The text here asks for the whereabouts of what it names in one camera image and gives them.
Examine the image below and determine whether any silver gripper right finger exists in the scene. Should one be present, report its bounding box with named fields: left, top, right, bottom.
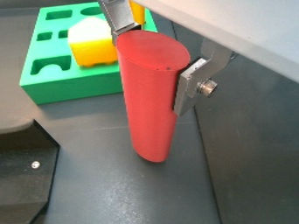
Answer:
left=172, top=38, right=234, bottom=116

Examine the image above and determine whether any black curved plastic stand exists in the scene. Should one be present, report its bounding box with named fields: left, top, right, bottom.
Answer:
left=0, top=120, right=60, bottom=224

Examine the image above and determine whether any yellow house shaped peg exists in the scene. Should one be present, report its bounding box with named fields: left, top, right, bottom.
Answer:
left=68, top=17, right=117, bottom=67

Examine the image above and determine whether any red oval cylinder peg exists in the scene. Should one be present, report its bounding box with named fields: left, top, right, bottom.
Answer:
left=116, top=31, right=191, bottom=163

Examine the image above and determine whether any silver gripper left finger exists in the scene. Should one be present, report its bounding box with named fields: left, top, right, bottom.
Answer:
left=97, top=0, right=141, bottom=41

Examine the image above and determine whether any yellow star shaped peg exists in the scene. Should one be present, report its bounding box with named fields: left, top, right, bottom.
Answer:
left=128, top=0, right=145, bottom=25

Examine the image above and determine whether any green shape sorting board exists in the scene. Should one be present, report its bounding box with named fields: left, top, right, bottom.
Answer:
left=19, top=1, right=159, bottom=106

